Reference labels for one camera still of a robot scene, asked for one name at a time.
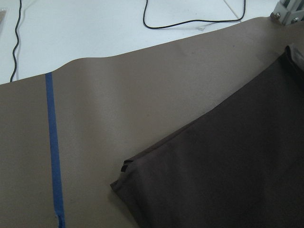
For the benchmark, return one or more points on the aluminium frame post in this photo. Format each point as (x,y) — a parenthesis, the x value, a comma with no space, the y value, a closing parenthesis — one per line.
(288,11)

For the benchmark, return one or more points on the dark brown t-shirt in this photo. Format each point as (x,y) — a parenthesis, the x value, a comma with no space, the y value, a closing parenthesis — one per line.
(241,165)

